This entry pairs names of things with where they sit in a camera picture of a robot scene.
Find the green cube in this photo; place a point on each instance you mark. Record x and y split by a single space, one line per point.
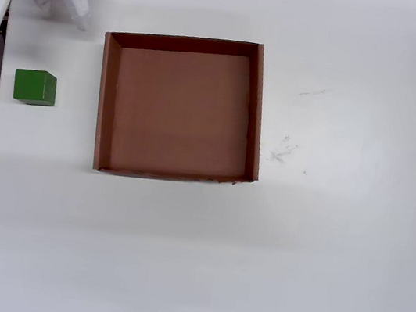
34 87

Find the brown cardboard box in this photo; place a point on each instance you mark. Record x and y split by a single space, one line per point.
182 116

